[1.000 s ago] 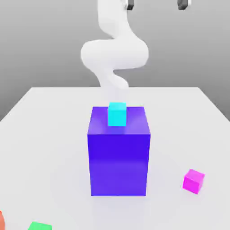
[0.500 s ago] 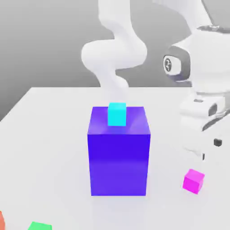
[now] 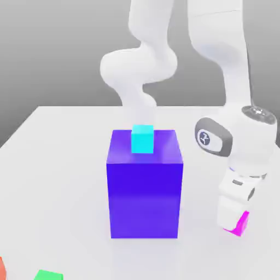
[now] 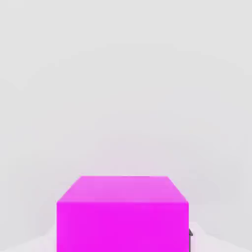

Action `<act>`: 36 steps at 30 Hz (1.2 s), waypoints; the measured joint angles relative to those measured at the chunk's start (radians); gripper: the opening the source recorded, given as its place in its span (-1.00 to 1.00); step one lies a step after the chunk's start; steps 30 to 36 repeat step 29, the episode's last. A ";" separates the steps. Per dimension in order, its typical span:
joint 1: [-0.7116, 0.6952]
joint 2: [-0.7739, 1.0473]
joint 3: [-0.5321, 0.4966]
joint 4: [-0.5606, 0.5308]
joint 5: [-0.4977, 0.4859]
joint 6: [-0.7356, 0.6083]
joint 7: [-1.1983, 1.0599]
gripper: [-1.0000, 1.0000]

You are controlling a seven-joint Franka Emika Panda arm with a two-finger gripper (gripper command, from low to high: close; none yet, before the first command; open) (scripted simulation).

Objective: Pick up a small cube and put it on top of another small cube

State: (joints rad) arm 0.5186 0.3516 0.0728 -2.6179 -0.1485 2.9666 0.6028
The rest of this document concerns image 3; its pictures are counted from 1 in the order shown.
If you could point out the large blue box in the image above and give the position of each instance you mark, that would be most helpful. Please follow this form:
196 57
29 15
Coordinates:
144 196

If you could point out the small red cube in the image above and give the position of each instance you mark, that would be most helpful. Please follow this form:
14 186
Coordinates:
2 270

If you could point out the small green cube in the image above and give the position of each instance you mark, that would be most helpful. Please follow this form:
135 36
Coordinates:
49 275

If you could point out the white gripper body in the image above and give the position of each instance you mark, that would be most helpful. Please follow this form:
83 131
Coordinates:
228 213

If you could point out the small magenta cube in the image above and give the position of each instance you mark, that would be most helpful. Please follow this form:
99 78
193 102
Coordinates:
242 225

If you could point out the small cyan cube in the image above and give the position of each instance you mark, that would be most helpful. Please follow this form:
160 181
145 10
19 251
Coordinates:
142 141

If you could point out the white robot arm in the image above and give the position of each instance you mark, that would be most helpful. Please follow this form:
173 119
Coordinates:
140 65

